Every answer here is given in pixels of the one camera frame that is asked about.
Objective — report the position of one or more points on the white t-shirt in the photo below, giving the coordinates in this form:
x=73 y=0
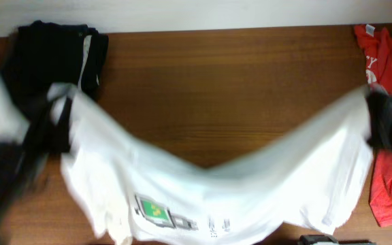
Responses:
x=130 y=190

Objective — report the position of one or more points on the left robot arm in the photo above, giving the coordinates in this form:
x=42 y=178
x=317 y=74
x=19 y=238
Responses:
x=25 y=145

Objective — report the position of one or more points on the folded black clothes stack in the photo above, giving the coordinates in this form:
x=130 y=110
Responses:
x=45 y=53

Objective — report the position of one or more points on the red t-shirt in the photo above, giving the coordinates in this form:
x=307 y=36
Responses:
x=377 y=48

